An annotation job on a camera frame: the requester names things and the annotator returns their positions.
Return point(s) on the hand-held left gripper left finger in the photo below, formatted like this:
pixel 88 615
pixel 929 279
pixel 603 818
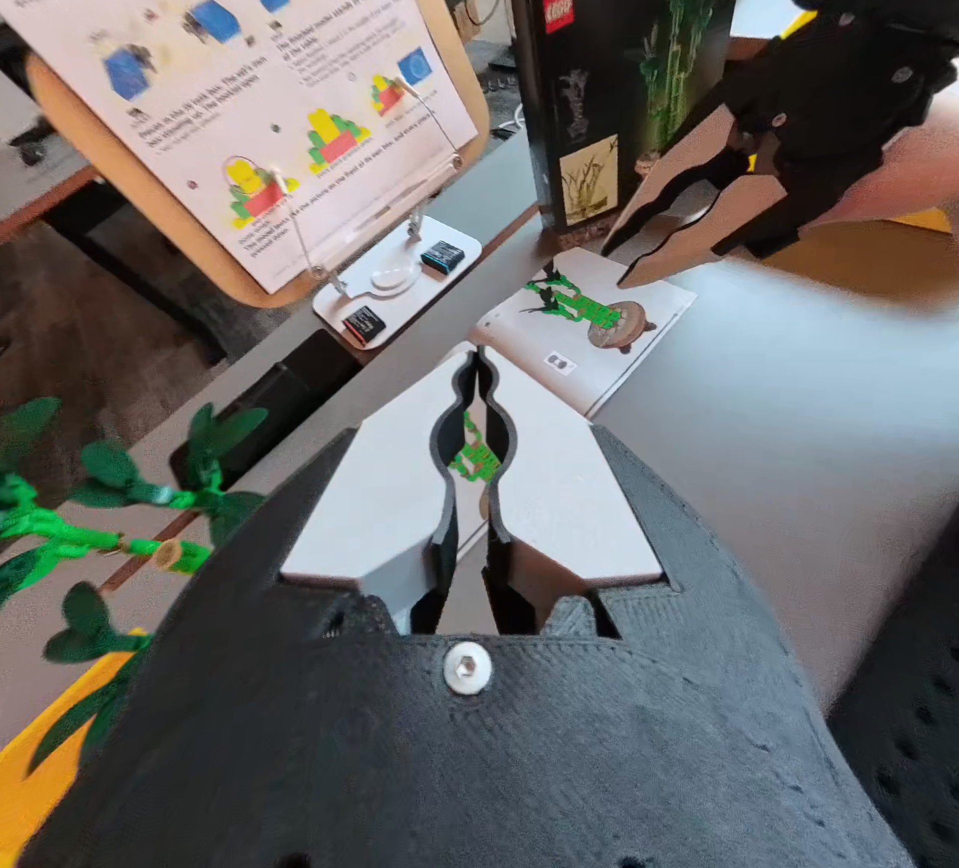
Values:
pixel 374 501

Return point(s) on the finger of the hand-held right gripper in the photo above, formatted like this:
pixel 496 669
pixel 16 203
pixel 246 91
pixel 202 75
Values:
pixel 719 220
pixel 689 156

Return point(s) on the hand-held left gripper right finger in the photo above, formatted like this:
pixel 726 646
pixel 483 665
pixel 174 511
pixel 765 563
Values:
pixel 577 508

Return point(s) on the white lego instruction booklet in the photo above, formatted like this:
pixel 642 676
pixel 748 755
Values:
pixel 524 358

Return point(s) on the green lego bamboo model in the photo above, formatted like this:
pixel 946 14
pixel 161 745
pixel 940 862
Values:
pixel 45 523

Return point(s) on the person's right forearm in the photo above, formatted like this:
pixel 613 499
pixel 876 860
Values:
pixel 921 167

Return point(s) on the black lego set box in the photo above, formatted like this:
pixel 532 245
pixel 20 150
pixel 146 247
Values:
pixel 614 81

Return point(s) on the black rectangular box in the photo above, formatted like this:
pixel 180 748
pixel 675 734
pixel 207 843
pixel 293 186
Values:
pixel 255 403

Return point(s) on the black battery red label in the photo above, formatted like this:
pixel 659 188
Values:
pixel 365 325

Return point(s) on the white document stand base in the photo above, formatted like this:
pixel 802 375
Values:
pixel 408 306

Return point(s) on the wooden document board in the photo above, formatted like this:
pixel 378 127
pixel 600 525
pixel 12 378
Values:
pixel 458 59

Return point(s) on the black battery blue label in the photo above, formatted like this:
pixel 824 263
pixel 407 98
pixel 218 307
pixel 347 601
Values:
pixel 442 256

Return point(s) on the black perforated mat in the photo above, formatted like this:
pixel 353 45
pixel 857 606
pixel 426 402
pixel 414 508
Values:
pixel 914 733

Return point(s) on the printed task instruction sheet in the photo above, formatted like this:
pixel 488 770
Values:
pixel 225 96

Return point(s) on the yellow plastic bin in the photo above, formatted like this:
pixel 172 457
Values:
pixel 30 793

